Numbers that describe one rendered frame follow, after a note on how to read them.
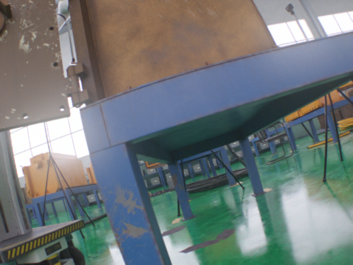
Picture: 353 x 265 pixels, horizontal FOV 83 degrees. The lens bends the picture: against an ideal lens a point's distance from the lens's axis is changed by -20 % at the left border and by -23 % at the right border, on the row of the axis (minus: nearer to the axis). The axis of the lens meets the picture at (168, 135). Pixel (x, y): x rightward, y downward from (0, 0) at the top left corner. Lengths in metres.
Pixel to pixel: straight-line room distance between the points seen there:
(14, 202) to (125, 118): 1.23
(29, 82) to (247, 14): 0.70
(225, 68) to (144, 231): 0.36
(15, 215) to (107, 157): 1.21
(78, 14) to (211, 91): 0.51
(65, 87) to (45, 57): 0.11
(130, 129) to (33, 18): 0.49
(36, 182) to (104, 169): 4.06
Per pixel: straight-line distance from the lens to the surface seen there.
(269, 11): 13.85
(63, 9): 2.23
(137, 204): 0.48
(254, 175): 2.26
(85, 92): 0.64
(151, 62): 0.75
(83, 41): 0.75
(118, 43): 0.81
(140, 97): 0.49
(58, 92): 0.66
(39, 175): 4.48
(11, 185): 1.62
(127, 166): 0.48
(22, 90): 0.67
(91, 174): 7.27
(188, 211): 2.22
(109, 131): 0.49
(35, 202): 4.38
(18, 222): 1.63
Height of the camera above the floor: 0.46
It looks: 8 degrees up
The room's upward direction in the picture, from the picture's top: 17 degrees counter-clockwise
